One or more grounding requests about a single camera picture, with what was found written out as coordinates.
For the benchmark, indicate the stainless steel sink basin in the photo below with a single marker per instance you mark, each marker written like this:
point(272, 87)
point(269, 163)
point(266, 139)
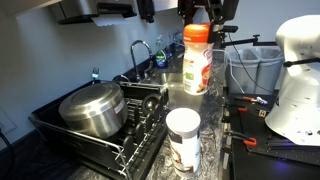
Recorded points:
point(178, 98)

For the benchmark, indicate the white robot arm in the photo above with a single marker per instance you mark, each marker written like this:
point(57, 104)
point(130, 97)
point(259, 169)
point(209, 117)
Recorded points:
point(296, 112)

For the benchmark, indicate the grey double waste bin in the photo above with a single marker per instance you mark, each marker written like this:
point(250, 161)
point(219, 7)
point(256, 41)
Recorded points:
point(254, 70)

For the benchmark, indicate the orange-handled black clamp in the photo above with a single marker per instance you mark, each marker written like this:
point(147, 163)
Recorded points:
point(249, 141)
point(240, 108)

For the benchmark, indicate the far orange-handled black clamp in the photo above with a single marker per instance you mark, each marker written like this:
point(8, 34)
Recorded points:
point(240, 108)

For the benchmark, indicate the green dish soap bottle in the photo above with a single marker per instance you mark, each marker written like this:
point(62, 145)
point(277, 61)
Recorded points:
point(161, 58)

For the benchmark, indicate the stainless steel pot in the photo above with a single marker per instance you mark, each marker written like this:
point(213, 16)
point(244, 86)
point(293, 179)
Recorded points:
point(98, 110)

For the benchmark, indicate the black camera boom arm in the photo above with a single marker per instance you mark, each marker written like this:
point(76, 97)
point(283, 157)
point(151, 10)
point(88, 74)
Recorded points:
point(254, 41)

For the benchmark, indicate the wall soap dispenser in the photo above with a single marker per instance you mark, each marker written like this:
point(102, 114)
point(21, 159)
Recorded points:
point(146, 10)

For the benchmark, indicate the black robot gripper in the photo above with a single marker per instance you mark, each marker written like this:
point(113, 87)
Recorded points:
point(218, 11)

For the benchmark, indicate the white-capped creamer bottle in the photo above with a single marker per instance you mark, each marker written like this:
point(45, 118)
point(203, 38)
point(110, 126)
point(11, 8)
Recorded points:
point(184, 136)

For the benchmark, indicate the tall chrome gooseneck faucet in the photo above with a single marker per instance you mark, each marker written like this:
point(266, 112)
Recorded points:
point(138, 56)

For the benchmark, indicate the black dish drying rack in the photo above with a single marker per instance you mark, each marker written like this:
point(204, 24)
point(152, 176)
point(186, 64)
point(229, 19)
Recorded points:
point(126, 155)

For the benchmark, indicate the orange-capped creamer bottle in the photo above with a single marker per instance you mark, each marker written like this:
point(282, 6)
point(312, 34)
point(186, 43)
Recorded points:
point(197, 58)

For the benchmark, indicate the near orange-handled black clamp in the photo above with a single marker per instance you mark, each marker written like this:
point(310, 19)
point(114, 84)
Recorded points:
point(249, 141)

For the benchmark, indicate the paper towel dispenser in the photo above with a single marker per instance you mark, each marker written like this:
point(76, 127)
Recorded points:
point(83, 11)

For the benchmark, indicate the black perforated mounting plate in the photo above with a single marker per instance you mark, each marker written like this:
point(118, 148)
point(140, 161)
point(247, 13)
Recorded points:
point(251, 123)

